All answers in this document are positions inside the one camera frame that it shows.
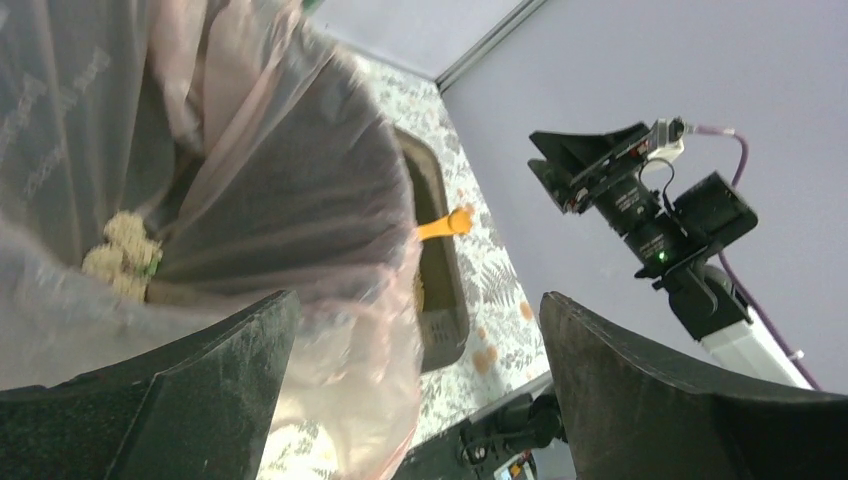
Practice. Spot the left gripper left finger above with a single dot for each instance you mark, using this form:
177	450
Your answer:
197	408

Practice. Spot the beige litter clump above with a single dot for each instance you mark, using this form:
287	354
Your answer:
127	259

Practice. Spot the trash bin with plastic liner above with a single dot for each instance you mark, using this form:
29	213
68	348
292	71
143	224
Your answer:
254	154

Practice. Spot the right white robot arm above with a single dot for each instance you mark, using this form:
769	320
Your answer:
707	298

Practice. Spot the yellow litter scoop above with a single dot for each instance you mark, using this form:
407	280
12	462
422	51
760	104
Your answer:
457	222

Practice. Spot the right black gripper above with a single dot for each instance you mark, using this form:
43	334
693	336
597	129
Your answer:
641	217

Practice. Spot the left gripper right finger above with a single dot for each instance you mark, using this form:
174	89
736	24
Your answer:
633	408

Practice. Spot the floral floor mat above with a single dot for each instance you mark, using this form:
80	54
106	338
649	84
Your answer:
504	354

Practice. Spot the grey litter box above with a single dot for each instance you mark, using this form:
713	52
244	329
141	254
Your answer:
444	321

